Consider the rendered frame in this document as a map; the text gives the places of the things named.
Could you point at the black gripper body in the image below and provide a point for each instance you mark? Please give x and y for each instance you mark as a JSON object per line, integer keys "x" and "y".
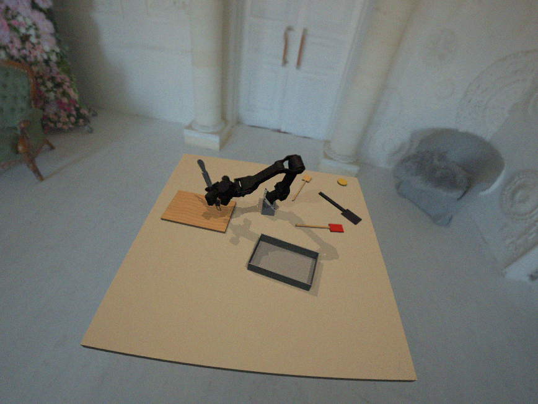
{"x": 212, "y": 195}

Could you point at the black spatula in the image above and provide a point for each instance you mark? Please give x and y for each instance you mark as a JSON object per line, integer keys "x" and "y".
{"x": 346, "y": 213}

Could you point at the dark grey roasting tin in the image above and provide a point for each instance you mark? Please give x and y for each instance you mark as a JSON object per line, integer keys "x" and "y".
{"x": 283, "y": 261}

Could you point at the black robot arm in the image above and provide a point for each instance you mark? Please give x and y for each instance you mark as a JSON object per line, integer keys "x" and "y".
{"x": 251, "y": 183}

